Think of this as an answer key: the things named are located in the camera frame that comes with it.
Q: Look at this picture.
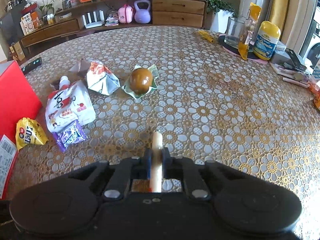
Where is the yellow lid supplement bottle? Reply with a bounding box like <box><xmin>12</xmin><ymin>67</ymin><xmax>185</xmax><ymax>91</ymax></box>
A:
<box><xmin>252</xmin><ymin>21</ymin><xmax>282</xmax><ymax>61</ymax></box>

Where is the purple snack packet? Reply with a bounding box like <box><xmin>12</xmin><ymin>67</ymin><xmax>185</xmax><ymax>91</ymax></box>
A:
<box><xmin>52</xmin><ymin>120</ymin><xmax>88</xmax><ymax>152</ymax></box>

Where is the white sausage stick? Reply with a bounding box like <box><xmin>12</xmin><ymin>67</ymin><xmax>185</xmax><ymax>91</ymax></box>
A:
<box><xmin>149</xmin><ymin>130</ymin><xmax>163</xmax><ymax>193</ymax></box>

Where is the pink toy case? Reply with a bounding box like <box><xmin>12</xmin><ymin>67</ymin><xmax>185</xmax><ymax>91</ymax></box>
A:
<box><xmin>117</xmin><ymin>4</ymin><xmax>134</xmax><ymax>24</ymax></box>

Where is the white carton box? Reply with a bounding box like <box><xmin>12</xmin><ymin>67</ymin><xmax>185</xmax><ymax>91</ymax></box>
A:
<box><xmin>20</xmin><ymin>14</ymin><xmax>34</xmax><ymax>35</ymax></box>

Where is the clear drinking glass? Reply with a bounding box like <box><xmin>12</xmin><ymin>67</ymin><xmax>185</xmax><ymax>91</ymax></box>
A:
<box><xmin>224</xmin><ymin>16</ymin><xmax>250</xmax><ymax>49</ymax></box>

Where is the wooden television cabinet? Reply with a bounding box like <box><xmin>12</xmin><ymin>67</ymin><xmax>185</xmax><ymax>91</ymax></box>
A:
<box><xmin>20</xmin><ymin>0</ymin><xmax>208</xmax><ymax>55</ymax></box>

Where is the orange carton box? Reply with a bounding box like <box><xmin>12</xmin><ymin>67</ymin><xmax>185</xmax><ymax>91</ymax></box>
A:
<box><xmin>30</xmin><ymin>11</ymin><xmax>40</xmax><ymax>28</ymax></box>

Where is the pink notebook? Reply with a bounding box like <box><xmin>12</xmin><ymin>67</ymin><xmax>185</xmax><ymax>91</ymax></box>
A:
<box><xmin>270</xmin><ymin>62</ymin><xmax>312</xmax><ymax>88</ymax></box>

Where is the purple kettlebell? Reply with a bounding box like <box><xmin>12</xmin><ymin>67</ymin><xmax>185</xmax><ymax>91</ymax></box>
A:
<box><xmin>134</xmin><ymin>0</ymin><xmax>152</xmax><ymax>23</ymax></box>

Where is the small brown box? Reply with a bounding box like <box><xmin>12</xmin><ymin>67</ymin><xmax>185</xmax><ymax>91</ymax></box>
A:
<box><xmin>54</xmin><ymin>12</ymin><xmax>73</xmax><ymax>23</ymax></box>

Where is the packaged brown egg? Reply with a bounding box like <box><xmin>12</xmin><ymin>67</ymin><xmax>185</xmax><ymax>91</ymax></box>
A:
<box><xmin>121</xmin><ymin>64</ymin><xmax>158</xmax><ymax>99</ymax></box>

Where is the white washing machine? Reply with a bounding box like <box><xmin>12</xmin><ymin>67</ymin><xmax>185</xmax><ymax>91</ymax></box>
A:
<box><xmin>299</xmin><ymin>17</ymin><xmax>320</xmax><ymax>64</ymax></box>

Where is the red round tin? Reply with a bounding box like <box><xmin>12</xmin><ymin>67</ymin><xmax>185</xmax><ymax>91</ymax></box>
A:
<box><xmin>20</xmin><ymin>2</ymin><xmax>38</xmax><ymax>14</ymax></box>

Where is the grey box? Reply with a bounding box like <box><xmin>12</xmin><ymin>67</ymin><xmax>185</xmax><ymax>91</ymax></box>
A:
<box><xmin>270</xmin><ymin>41</ymin><xmax>304</xmax><ymax>70</ymax></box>

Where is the dark round tray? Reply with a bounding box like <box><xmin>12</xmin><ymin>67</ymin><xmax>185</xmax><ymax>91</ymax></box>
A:
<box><xmin>218</xmin><ymin>34</ymin><xmax>269</xmax><ymax>64</ymax></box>

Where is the white card stand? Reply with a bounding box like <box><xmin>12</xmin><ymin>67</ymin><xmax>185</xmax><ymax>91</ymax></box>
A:
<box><xmin>311</xmin><ymin>55</ymin><xmax>320</xmax><ymax>78</ymax></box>

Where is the black remote control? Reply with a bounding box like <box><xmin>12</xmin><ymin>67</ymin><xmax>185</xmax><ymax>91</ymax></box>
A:
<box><xmin>21</xmin><ymin>57</ymin><xmax>42</xmax><ymax>75</ymax></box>

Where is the white planter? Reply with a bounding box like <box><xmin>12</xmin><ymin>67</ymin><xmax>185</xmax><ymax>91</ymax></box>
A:
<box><xmin>209</xmin><ymin>9</ymin><xmax>237</xmax><ymax>33</ymax></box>

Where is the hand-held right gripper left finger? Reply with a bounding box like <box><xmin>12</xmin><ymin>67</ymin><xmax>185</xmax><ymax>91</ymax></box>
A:
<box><xmin>86</xmin><ymin>148</ymin><xmax>153</xmax><ymax>200</ymax></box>

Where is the white orange packet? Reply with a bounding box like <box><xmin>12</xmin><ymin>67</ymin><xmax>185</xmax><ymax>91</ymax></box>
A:
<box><xmin>86</xmin><ymin>60</ymin><xmax>120</xmax><ymax>96</ymax></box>

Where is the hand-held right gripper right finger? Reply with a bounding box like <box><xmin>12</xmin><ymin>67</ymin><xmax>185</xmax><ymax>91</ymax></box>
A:
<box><xmin>161</xmin><ymin>147</ymin><xmax>224</xmax><ymax>200</ymax></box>

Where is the red cardboard box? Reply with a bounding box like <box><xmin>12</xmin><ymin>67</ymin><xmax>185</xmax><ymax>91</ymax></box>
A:
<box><xmin>0</xmin><ymin>60</ymin><xmax>43</xmax><ymax>200</ymax></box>

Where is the small green potted plant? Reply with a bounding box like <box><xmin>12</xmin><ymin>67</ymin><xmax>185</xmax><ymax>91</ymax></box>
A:
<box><xmin>37</xmin><ymin>0</ymin><xmax>54</xmax><ymax>22</ymax></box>

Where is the white router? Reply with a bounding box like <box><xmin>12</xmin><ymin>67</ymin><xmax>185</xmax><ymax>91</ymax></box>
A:
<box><xmin>82</xmin><ymin>10</ymin><xmax>105</xmax><ymax>29</ymax></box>

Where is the yellow wrapper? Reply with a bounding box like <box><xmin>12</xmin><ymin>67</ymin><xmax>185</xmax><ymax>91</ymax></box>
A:
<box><xmin>197</xmin><ymin>30</ymin><xmax>215</xmax><ymax>43</ymax></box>

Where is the yellow curtain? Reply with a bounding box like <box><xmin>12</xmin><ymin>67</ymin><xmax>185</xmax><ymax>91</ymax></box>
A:
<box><xmin>269</xmin><ymin>0</ymin><xmax>293</xmax><ymax>39</ymax></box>

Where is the dark cabinet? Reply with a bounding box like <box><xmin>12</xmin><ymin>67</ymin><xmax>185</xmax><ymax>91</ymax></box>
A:
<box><xmin>0</xmin><ymin>12</ymin><xmax>23</xmax><ymax>53</ymax></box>

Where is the white red drink pouch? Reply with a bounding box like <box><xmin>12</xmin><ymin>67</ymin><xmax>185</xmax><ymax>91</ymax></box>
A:
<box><xmin>45</xmin><ymin>76</ymin><xmax>97</xmax><ymax>133</ymax></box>

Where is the black flat box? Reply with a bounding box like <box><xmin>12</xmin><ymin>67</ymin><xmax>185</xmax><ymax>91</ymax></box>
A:
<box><xmin>284</xmin><ymin>49</ymin><xmax>308</xmax><ymax>72</ymax></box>

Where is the yellow snack packet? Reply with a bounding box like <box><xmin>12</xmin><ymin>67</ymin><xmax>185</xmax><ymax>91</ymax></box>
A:
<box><xmin>15</xmin><ymin>117</ymin><xmax>49</xmax><ymax>152</ymax></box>

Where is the black lid orange jar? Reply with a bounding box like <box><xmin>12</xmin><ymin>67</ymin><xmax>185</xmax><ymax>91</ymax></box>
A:
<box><xmin>309</xmin><ymin>79</ymin><xmax>320</xmax><ymax>112</ymax></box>

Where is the stack of magazines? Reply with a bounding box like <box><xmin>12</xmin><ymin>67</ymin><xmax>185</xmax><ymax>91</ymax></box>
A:
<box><xmin>104</xmin><ymin>11</ymin><xmax>119</xmax><ymax>27</ymax></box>

